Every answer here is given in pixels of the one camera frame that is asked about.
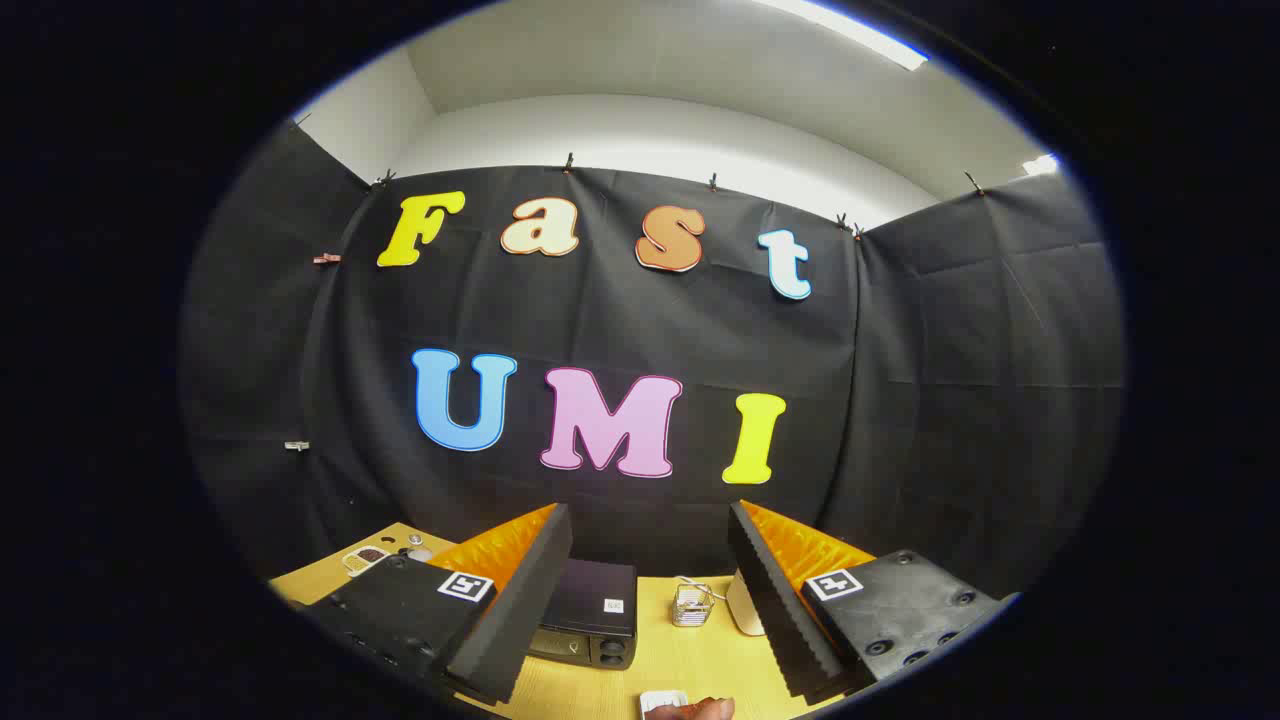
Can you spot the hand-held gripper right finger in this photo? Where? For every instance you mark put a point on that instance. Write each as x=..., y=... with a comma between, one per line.
x=775, y=610

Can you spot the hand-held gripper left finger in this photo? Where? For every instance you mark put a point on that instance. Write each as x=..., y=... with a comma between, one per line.
x=520, y=610

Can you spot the black toaster oven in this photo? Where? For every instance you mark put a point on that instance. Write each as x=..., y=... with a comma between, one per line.
x=590, y=600

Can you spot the white slot toaster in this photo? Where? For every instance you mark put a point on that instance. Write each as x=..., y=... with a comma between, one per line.
x=745, y=612

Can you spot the small clear bottle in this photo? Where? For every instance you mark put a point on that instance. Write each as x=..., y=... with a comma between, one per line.
x=419, y=551

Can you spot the white rectangular plate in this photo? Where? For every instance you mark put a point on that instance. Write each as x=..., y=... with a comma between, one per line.
x=655, y=699

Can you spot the white divided seasoning dish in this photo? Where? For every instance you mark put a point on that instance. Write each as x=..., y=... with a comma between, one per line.
x=368, y=557

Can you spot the black backdrop cloth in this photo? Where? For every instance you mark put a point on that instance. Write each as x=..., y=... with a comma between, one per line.
x=600, y=310

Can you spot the ceiling light strip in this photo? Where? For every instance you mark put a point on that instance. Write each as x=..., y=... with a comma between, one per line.
x=1040, y=164

